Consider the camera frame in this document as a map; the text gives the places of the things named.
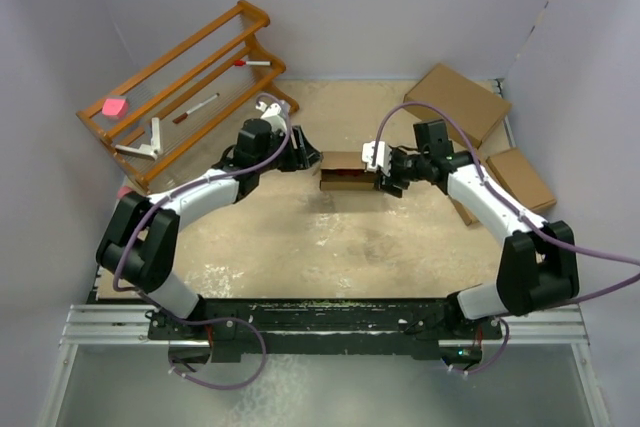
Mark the large folded cardboard box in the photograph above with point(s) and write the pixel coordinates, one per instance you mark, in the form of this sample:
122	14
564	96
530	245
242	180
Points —
476	110

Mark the small folded cardboard box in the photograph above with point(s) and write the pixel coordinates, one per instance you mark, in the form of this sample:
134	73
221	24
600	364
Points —
519	178

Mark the pink capped green can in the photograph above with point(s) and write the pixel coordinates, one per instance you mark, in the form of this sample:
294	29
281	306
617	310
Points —
123	191

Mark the aluminium frame rail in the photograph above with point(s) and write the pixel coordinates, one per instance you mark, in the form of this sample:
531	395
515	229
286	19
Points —
127	325

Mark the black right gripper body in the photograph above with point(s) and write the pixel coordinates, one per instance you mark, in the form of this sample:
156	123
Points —
404	169

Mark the pink eraser block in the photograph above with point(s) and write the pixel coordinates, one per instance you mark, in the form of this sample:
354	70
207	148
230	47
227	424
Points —
115	107

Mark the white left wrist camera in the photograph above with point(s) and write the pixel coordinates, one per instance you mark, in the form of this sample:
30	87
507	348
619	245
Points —
276	114

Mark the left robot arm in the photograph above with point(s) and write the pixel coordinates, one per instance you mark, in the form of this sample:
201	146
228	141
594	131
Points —
140	240

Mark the white angled bracket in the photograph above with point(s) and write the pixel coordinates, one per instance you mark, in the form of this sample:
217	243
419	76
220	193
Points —
150	149

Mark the red capped white marker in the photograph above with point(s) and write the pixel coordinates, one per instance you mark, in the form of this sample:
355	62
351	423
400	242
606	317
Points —
252	63

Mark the red toy car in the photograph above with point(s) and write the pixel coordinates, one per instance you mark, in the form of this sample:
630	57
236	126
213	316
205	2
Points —
349	173

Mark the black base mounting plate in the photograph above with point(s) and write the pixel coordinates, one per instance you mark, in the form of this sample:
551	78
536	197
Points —
224	330

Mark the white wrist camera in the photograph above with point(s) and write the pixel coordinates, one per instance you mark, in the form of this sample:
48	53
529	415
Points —
376	157
276	114

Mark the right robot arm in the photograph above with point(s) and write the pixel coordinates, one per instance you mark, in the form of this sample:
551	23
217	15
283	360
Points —
537	268

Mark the medium folded cardboard box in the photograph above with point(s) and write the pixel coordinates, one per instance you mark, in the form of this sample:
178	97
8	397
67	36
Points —
467	217

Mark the brown capped white marker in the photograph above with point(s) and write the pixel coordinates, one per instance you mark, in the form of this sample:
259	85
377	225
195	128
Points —
180	118

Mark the orange wooden rack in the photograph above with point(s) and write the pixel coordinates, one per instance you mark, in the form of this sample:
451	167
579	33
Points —
187	74

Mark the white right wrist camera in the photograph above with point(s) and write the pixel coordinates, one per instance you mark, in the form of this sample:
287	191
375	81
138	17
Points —
376	157

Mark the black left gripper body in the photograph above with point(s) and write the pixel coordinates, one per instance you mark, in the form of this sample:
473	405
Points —
289	159

